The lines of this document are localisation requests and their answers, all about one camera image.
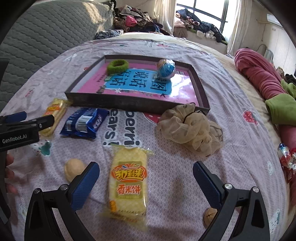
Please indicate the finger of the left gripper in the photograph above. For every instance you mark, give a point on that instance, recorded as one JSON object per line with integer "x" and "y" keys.
{"x": 12, "y": 118}

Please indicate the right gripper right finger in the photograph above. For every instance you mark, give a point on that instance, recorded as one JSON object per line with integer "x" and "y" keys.
{"x": 252, "y": 222}

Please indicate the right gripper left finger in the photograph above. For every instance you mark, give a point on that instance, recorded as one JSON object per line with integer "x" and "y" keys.
{"x": 41, "y": 223}

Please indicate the walnut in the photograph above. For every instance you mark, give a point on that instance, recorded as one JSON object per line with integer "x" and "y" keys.
{"x": 72, "y": 168}
{"x": 209, "y": 215}

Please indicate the blue snack packet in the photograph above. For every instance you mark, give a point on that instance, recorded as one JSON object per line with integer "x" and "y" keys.
{"x": 84, "y": 123}

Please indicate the yellow rice cracker pack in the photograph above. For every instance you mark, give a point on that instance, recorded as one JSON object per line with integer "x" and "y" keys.
{"x": 128, "y": 186}

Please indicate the beige mesh scrunchie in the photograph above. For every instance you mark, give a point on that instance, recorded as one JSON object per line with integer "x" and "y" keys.
{"x": 186, "y": 126}

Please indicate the blue red surprise egg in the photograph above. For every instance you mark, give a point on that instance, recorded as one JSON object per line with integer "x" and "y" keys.
{"x": 166, "y": 68}

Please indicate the person's hand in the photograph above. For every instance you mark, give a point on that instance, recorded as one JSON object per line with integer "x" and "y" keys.
{"x": 9, "y": 174}

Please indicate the red white candy bag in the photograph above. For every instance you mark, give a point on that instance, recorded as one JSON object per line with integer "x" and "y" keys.
{"x": 287, "y": 160}

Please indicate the grey quilted headboard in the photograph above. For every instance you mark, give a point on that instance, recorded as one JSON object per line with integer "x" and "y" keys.
{"x": 45, "y": 31}

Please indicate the pink printed bed sheet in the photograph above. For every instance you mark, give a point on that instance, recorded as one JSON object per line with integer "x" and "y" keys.
{"x": 175, "y": 202}

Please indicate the green fleece garment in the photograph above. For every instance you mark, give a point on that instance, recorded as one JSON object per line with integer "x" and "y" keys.
{"x": 281, "y": 107}

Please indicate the dark patterned cloth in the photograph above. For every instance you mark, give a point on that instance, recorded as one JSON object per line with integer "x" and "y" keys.
{"x": 107, "y": 34}

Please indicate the pink blue book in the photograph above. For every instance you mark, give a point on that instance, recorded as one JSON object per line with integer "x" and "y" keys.
{"x": 139, "y": 81}

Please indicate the pink quilt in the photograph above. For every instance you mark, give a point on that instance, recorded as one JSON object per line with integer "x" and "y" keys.
{"x": 264, "y": 77}

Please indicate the clothes pile by headboard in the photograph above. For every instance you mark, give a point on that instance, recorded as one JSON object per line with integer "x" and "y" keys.
{"x": 131, "y": 19}

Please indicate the left cream curtain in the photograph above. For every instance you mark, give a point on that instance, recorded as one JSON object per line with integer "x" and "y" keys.
{"x": 164, "y": 11}

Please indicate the cream curtain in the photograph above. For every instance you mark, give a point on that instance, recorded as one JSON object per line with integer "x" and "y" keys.
{"x": 164, "y": 11}
{"x": 242, "y": 19}

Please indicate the right cream curtain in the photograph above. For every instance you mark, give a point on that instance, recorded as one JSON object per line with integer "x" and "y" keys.
{"x": 242, "y": 19}

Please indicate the clothes pile on windowsill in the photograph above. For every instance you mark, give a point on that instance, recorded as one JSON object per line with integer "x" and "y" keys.
{"x": 201, "y": 28}

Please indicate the white air conditioner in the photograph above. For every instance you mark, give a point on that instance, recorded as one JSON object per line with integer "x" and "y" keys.
{"x": 273, "y": 20}

